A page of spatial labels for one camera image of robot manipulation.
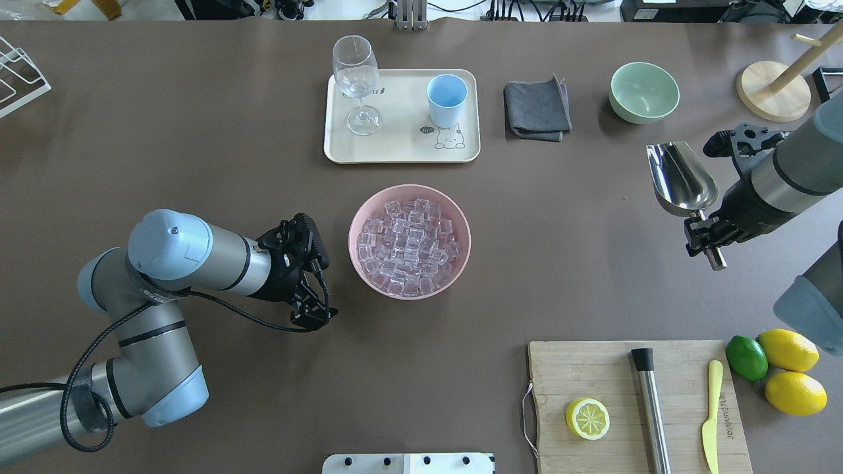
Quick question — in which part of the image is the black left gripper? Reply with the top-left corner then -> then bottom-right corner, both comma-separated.
254,254 -> 339,331

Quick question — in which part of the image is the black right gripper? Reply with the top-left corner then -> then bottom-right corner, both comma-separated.
684,212 -> 742,256

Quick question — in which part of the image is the silver metal ice scoop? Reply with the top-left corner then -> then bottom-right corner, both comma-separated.
645,142 -> 728,271

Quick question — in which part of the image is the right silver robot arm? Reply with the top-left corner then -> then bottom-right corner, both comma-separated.
684,94 -> 842,356

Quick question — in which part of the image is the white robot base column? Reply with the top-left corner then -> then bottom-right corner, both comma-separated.
321,452 -> 496,473

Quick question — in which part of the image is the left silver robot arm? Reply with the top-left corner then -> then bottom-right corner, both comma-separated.
2,208 -> 337,465

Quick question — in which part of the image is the clear ice cubes pile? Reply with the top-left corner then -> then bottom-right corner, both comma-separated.
356,199 -> 462,296

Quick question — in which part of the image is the wooden cup tree stand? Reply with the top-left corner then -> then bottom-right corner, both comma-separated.
736,23 -> 842,122

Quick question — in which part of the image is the light blue cup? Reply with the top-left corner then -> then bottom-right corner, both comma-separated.
425,73 -> 468,127

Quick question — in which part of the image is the green lime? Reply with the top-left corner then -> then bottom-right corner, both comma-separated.
725,335 -> 770,382

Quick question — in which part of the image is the pink bowl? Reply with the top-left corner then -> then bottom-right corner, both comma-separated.
348,184 -> 472,301

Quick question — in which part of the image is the whole yellow lemon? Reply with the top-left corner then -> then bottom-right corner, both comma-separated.
756,328 -> 820,373

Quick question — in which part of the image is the steel muddler black tip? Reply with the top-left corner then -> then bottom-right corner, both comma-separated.
630,348 -> 672,473

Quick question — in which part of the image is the green ceramic bowl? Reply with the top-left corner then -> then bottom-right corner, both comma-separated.
609,62 -> 680,125

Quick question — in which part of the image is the cream serving tray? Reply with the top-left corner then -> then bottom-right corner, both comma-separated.
324,69 -> 481,165

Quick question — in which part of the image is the yellow plastic knife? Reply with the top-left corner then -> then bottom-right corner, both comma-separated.
701,359 -> 724,473

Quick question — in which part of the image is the bamboo cutting board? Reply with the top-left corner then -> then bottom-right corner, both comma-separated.
529,341 -> 726,473

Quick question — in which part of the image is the grey folded cloth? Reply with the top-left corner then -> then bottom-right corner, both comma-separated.
504,75 -> 572,143

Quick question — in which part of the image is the halved lemon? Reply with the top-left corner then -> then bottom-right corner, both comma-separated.
565,397 -> 611,440

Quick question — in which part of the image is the clear wine glass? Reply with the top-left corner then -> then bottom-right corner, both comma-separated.
333,35 -> 381,137

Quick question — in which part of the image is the white dish rack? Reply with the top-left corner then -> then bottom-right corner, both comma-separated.
1,37 -> 52,118

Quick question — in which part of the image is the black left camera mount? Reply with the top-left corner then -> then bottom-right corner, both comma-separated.
257,213 -> 329,277

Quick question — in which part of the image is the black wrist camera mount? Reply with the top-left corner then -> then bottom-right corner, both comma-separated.
703,123 -> 792,180

